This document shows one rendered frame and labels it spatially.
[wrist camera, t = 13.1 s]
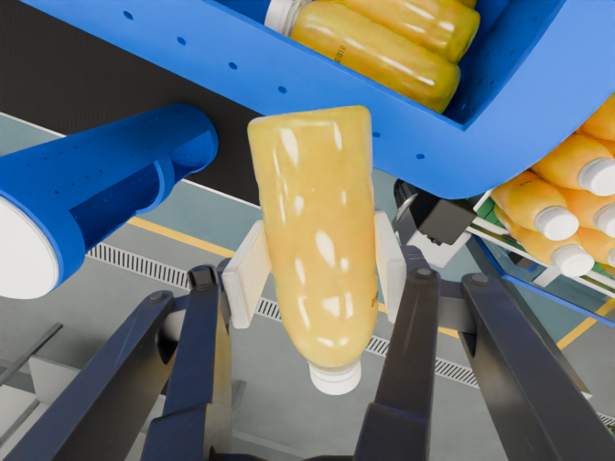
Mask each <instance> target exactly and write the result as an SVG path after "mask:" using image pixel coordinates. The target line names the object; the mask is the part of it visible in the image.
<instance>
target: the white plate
mask: <svg viewBox="0 0 615 461"><path fill-rule="evenodd" d="M58 278H59V265H58V260H57V257H56V254H55V252H54V250H53V248H52V246H51V244H50V242H49V240H48V239H47V237H46V236H45V234H44V233H43V232H42V230H41V229H40V228H39V227H38V225H37V224H36V223H35V222H34V221H33V220H32V219H31V218H30V217H29V216H28V215H27V214H25V213H24V212H23V211H22V210H21V209H19V208H18V207H17V206H15V205H14V204H13V203H11V202H10V201H8V200H7V199H5V198H3V197H1V196H0V295H2V296H6V297H11V298H19V299H30V298H36V297H40V296H42V295H45V294H46V293H47V292H49V291H50V290H51V289H52V288H53V287H54V286H55V284H56V282H57V281H58Z"/></svg>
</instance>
